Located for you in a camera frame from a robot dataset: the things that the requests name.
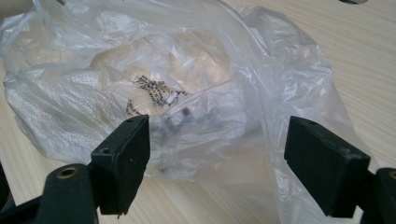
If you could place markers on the clear plastic bag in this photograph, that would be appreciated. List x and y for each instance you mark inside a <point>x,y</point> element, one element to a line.
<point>218,62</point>

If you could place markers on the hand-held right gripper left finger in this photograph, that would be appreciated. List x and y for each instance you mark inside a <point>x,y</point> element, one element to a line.
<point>121,168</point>

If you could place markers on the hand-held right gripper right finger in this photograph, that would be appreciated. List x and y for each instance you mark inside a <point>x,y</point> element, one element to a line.
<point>327,168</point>

